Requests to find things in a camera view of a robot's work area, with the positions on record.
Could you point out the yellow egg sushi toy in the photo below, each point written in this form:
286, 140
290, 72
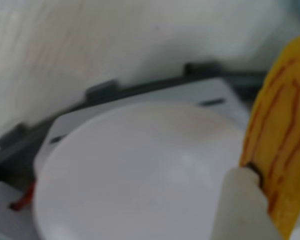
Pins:
277, 125

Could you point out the white round plate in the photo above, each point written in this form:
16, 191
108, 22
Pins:
127, 175

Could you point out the white toy train car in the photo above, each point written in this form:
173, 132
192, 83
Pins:
165, 92

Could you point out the red train coupler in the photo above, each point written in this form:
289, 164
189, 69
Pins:
25, 198

